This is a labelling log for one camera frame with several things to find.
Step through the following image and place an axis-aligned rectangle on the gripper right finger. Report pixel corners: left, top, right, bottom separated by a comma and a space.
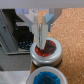
40, 7, 63, 50

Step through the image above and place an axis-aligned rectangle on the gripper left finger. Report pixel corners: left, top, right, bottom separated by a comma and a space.
21, 7, 42, 49

